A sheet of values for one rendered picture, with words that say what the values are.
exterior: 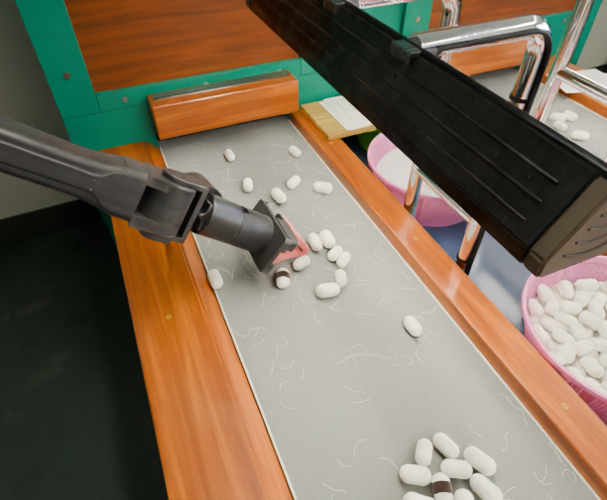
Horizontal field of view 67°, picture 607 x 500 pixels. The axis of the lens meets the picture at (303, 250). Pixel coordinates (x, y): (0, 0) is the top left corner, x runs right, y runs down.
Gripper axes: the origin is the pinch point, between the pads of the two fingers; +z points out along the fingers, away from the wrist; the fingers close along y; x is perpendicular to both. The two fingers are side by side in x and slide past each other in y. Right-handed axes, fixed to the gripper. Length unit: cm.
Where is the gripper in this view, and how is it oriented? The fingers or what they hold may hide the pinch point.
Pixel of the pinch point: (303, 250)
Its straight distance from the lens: 73.5
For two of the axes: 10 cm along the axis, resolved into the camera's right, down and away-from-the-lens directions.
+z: 6.9, 2.5, 6.8
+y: -4.1, -6.4, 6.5
